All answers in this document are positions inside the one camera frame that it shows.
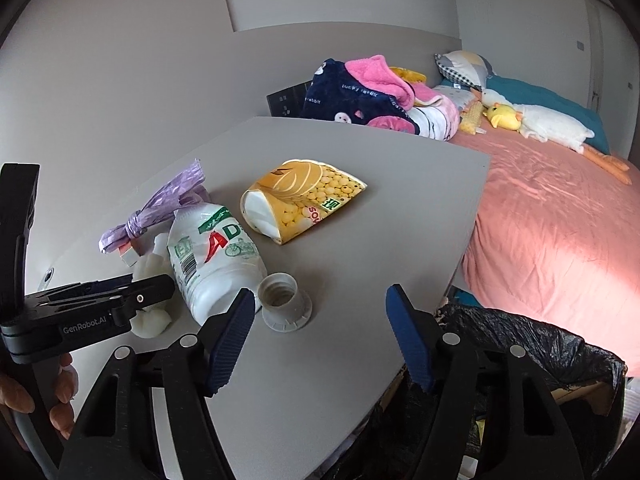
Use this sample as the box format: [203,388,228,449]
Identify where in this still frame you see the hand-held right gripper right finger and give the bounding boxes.
[385,284,586,480]

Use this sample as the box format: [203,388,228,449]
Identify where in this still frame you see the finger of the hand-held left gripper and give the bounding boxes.
[112,274,176,328]
[47,276,135,299]

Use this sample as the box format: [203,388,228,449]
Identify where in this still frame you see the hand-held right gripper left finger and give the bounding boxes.
[60,287,257,480]

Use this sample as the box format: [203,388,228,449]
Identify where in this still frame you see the white plastic bottle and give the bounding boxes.
[166,203,266,327]

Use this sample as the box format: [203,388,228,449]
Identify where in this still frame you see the black bag trash bin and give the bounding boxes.
[320,302,628,480]

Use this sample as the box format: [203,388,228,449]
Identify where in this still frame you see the person's left hand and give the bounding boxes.
[0,352,78,453]

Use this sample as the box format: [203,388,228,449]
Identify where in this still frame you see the purple plastic bag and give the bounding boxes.
[98,158,208,256]

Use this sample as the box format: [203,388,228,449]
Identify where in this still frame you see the pink bed sheet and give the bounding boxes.
[447,127,640,378]

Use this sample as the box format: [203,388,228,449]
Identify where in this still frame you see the brown cardboard piece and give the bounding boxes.
[550,380,616,416]

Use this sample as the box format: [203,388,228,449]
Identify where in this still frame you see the white pink printed blanket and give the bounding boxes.
[407,85,461,142]

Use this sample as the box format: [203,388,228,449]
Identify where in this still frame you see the yellow corn plush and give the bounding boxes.
[459,102,485,135]

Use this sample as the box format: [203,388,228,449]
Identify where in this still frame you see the black socket panel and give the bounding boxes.
[266,80,313,118]

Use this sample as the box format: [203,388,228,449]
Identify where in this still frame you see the yellow duck plush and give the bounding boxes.
[487,102,523,132]

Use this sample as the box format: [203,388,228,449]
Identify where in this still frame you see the white goose plush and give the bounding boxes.
[481,89,632,185]

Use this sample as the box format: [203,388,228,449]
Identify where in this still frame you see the navy printed blanket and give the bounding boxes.
[300,59,418,136]

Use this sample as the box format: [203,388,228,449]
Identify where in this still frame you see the yellow cloth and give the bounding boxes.
[390,66,428,85]

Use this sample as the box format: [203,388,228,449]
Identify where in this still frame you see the pink fleece blanket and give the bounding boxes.
[344,54,441,111]

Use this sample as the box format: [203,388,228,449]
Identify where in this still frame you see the patterned pillow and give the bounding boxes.
[434,50,496,92]

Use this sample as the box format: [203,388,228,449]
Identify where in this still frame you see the grey headboard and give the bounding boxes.
[234,22,462,116]

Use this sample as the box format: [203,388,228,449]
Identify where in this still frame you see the white door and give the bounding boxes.
[582,0,636,111]

